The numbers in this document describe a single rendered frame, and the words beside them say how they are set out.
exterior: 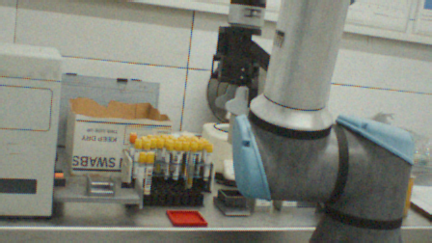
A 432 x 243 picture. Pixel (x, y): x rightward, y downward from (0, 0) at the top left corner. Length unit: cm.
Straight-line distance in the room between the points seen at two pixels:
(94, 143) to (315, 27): 76
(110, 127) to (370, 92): 103
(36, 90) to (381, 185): 59
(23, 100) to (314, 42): 52
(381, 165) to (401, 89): 130
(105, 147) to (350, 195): 70
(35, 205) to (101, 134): 34
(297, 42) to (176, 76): 102
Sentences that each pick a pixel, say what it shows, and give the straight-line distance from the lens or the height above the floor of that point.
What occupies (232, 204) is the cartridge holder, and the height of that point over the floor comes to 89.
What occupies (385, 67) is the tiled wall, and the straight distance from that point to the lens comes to 198.
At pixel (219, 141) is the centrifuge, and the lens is 136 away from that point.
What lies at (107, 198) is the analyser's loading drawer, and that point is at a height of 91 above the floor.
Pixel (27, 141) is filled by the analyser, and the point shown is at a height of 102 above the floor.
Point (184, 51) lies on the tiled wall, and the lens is 164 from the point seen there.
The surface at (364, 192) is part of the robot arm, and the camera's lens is 75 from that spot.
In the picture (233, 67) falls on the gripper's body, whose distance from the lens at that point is 106.
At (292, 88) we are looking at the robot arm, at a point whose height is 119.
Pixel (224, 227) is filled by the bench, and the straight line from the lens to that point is 105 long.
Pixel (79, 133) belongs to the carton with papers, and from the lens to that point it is 127.
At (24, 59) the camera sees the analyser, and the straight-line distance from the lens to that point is 94.
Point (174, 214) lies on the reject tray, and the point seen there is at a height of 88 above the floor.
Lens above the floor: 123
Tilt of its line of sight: 9 degrees down
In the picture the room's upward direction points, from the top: 7 degrees clockwise
